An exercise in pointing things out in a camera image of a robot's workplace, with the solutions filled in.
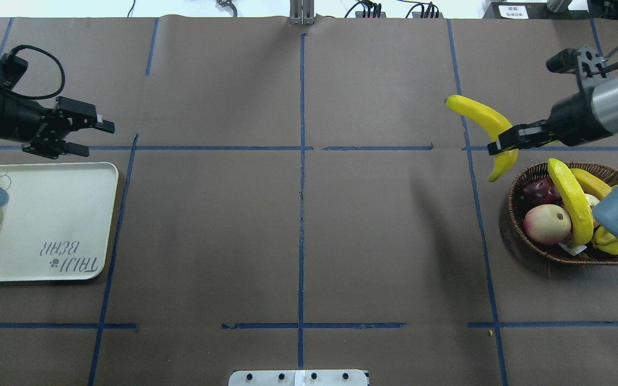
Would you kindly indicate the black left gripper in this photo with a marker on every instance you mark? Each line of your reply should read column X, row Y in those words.
column 19, row 121

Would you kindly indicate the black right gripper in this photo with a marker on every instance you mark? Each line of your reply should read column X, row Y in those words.
column 571, row 120

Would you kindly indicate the yellow banana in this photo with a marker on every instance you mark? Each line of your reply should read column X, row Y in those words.
column 575, row 201
column 590, row 184
column 493, row 123

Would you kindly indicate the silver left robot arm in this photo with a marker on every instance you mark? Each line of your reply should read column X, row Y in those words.
column 44, row 131

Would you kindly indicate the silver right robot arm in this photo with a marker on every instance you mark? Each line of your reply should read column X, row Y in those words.
column 605, row 107

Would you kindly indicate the brown wicker basket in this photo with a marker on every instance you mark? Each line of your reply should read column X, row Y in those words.
column 515, row 209

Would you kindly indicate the dark red apple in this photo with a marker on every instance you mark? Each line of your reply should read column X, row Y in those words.
column 541, row 192

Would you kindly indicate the white bear-print tray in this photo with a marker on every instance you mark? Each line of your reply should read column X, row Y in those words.
column 57, row 222

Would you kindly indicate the pink apple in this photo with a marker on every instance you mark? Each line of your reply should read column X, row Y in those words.
column 547, row 224

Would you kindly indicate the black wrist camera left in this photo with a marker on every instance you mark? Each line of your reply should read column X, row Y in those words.
column 12, row 68

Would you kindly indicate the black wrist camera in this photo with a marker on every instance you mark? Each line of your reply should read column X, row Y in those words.
column 12, row 68
column 585, row 62

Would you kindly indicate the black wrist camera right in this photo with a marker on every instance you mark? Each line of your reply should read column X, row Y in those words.
column 585, row 62

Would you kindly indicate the aluminium frame post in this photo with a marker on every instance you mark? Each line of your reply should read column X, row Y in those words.
column 302, row 12

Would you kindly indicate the white pole base plate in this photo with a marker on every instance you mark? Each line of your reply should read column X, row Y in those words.
column 300, row 377

